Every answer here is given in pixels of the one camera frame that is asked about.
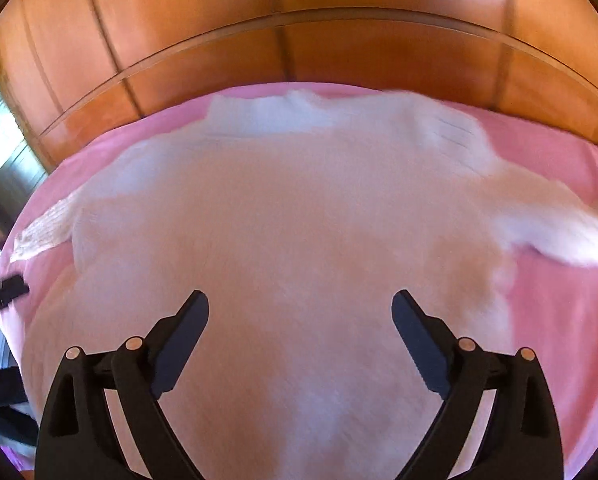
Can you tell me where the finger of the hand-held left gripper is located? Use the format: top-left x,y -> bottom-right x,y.
0,273 -> 30,311

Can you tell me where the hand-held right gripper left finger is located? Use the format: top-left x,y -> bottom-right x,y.
35,290 -> 210,480

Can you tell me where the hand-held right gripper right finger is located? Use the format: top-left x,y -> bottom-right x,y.
391,290 -> 564,480

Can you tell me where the white knitted sweater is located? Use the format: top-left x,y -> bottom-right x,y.
10,89 -> 598,480

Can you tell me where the pink bed blanket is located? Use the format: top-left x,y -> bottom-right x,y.
0,81 -> 598,480

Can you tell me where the wooden wardrobe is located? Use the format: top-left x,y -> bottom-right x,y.
0,0 -> 598,173

